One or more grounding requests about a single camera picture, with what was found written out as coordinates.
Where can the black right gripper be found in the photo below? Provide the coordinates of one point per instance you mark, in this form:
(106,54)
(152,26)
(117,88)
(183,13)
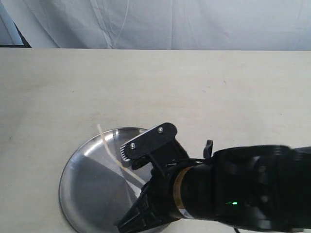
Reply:
(155,205)

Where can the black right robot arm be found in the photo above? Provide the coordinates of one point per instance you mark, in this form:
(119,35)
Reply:
(263,188)

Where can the round stainless steel plate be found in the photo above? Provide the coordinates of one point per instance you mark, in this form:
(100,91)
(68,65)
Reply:
(96,190)

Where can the white backdrop cloth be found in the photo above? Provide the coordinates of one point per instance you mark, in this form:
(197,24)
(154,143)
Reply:
(164,24)

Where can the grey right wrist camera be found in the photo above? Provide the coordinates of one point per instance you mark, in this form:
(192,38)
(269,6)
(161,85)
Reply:
(127,163)

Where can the black right camera bracket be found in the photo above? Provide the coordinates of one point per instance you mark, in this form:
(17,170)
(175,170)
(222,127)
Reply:
(156,145)

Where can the dark frame behind table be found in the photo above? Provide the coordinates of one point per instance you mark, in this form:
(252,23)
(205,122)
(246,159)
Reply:
(23,44)

